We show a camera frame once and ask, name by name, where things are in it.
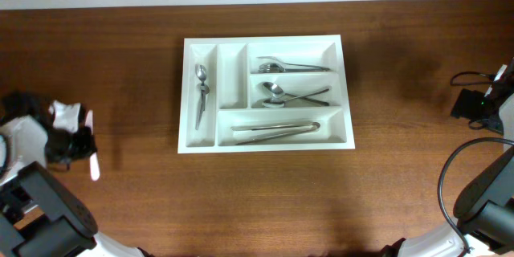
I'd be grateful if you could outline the white cutlery tray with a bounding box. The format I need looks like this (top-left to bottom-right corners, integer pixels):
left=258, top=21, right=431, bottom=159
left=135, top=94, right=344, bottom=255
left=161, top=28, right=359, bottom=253
left=177, top=35, right=356, bottom=153

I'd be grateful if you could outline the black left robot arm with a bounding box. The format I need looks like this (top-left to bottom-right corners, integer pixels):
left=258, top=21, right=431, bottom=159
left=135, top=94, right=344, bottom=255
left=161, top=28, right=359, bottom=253
left=1, top=92, right=148, bottom=257

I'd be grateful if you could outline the small steel spoon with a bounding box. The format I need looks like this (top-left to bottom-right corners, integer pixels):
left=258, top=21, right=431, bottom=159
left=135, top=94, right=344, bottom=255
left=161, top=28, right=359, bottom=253
left=195, top=84, right=210, bottom=130
left=194, top=63, right=210, bottom=113

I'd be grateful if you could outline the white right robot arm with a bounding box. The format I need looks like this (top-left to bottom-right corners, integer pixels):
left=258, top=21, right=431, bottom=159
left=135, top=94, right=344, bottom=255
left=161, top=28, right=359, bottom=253
left=379, top=96, right=513, bottom=257

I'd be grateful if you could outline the pink plastic knife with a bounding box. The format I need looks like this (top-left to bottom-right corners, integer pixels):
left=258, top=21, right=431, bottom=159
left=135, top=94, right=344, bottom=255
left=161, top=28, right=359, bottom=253
left=85, top=110, right=100, bottom=182

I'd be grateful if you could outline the steel fork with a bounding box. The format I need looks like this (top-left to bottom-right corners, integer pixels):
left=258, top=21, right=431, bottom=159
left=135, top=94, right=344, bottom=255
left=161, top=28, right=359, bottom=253
left=257, top=63, right=332, bottom=73
left=256, top=56, right=330, bottom=71
left=257, top=63, right=332, bottom=74

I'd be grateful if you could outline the steel tablespoon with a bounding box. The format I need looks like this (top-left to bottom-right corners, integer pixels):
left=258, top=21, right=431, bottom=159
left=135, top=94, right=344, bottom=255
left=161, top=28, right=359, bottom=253
left=261, top=81, right=331, bottom=107
left=261, top=84, right=332, bottom=109

